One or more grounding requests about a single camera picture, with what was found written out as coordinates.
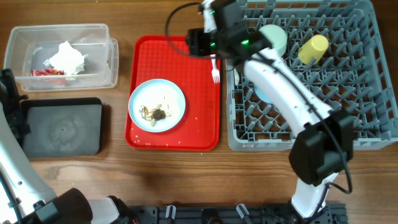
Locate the white plastic spoon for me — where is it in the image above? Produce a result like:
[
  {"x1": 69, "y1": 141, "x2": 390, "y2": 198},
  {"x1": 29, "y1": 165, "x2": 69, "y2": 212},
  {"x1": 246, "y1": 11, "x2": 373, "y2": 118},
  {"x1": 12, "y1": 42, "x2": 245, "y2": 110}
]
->
[{"x1": 233, "y1": 68, "x2": 240, "y2": 86}]

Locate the green bowl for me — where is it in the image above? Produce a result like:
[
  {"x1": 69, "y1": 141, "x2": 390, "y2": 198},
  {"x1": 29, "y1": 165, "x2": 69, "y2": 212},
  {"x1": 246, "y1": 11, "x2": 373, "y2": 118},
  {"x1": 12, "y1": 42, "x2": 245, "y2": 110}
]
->
[{"x1": 259, "y1": 24, "x2": 287, "y2": 57}]

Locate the yellow plastic cup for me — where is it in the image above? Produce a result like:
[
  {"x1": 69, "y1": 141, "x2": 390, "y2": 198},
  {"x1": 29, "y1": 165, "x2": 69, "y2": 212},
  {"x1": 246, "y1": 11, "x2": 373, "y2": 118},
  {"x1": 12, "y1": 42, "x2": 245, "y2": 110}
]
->
[{"x1": 298, "y1": 35, "x2": 329, "y2": 65}]

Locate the light blue plate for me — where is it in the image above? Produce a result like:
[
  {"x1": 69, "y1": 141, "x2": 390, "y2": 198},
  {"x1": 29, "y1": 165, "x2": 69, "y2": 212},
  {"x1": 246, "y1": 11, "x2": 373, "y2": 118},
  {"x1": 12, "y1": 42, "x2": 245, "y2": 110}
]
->
[{"x1": 128, "y1": 79, "x2": 186, "y2": 133}]

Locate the black tray bin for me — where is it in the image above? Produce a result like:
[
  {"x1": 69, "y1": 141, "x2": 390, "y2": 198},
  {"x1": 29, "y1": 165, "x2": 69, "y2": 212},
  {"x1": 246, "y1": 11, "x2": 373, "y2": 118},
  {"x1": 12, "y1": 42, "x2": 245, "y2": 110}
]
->
[{"x1": 21, "y1": 97, "x2": 103, "y2": 158}]

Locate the clear plastic bin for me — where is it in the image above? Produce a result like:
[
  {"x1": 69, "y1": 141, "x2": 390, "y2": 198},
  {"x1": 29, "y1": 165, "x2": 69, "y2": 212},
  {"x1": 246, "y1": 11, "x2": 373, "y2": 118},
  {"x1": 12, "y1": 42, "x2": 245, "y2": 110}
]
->
[{"x1": 4, "y1": 24, "x2": 119, "y2": 92}]

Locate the light blue bowl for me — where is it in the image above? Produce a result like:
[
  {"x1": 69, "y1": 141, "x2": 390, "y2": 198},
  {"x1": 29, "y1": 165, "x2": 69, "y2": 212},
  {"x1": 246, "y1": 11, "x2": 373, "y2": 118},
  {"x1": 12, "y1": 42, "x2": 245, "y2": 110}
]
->
[{"x1": 254, "y1": 85, "x2": 273, "y2": 104}]

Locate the red plastic tray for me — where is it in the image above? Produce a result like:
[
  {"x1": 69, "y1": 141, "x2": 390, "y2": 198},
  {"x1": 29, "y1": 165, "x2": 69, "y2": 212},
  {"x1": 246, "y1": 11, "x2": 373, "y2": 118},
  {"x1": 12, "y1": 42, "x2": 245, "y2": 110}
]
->
[{"x1": 125, "y1": 35, "x2": 220, "y2": 151}]

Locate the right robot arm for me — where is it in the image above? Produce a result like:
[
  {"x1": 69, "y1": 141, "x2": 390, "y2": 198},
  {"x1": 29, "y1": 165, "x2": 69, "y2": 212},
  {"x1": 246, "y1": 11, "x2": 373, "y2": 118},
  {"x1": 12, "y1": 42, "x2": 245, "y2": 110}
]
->
[{"x1": 187, "y1": 1, "x2": 353, "y2": 222}]

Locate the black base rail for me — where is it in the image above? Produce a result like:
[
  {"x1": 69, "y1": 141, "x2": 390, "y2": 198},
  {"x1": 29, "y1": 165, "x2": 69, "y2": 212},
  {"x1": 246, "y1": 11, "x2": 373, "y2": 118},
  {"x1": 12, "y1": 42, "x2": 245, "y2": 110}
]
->
[{"x1": 130, "y1": 203, "x2": 348, "y2": 224}]

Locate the white napkin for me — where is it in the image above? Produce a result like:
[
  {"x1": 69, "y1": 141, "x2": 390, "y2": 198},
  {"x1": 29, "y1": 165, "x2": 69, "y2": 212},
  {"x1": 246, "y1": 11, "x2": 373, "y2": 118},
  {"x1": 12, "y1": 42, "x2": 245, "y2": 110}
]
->
[{"x1": 43, "y1": 41, "x2": 88, "y2": 76}]

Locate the white plastic fork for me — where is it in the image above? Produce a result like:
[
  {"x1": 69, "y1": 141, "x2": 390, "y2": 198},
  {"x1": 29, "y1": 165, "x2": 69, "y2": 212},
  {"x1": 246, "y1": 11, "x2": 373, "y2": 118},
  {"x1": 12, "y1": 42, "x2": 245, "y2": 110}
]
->
[{"x1": 210, "y1": 54, "x2": 220, "y2": 84}]

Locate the grey dishwasher rack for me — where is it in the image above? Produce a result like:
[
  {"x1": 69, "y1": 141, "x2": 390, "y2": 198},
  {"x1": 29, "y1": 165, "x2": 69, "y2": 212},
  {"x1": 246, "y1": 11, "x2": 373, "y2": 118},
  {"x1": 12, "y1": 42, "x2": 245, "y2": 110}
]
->
[{"x1": 225, "y1": 0, "x2": 397, "y2": 151}]

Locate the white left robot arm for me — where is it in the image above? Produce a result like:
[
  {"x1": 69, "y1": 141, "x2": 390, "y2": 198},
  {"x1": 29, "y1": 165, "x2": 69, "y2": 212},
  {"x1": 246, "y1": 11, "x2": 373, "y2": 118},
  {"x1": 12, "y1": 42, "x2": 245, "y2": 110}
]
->
[{"x1": 1, "y1": 68, "x2": 139, "y2": 223}]

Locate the red snack wrapper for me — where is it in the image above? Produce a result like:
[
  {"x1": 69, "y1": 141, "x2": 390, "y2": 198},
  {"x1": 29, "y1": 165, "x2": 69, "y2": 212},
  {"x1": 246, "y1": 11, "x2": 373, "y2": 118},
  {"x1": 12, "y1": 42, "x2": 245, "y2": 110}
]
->
[{"x1": 30, "y1": 68, "x2": 67, "y2": 86}]

